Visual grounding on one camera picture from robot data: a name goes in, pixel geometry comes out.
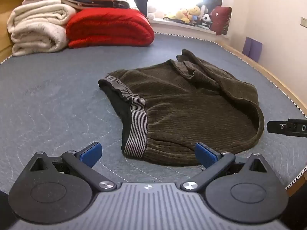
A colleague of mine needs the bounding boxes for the yellow headboard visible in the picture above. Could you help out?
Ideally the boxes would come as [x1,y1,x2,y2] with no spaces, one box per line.
[0,0,27,63]

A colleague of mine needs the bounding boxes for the white plush toy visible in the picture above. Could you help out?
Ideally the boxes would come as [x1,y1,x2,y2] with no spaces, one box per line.
[146,4,157,20]

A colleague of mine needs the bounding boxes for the white window sill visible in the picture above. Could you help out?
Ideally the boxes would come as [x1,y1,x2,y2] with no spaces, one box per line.
[149,18,231,39]

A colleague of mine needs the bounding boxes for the olive brown corduroy pants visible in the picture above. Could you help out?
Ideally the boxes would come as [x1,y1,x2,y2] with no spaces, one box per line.
[98,49,265,166]

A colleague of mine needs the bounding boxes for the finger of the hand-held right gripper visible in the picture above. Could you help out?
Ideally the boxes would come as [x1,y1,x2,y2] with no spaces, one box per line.
[266,118,307,137]

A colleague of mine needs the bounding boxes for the yellow bear plush toy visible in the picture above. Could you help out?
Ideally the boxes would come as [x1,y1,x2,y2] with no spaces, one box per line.
[176,5,201,24]

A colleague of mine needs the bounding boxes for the beige folded cloth dark trim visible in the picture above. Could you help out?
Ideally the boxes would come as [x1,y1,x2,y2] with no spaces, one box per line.
[22,0,130,11]

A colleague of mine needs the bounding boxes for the grey quilted mattress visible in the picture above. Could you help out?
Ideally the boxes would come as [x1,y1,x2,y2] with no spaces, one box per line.
[0,32,307,198]

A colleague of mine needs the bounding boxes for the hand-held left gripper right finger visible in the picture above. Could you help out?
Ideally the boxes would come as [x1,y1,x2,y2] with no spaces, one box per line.
[180,142,276,193]

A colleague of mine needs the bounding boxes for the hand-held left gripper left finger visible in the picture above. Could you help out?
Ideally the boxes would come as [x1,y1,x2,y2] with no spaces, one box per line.
[25,142,117,192]

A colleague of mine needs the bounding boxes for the panda plush toy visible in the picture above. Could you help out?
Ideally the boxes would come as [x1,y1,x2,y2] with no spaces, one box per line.
[200,13,213,28]

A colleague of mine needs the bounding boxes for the cream folded fleece blanket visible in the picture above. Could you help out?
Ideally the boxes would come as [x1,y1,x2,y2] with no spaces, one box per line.
[7,0,77,57]

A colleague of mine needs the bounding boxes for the red folded blanket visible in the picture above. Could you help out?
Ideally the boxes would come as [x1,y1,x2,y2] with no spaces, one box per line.
[65,8,155,49]

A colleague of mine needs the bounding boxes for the dark red cushion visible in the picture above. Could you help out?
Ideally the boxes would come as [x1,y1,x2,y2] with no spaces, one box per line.
[209,6,232,36]

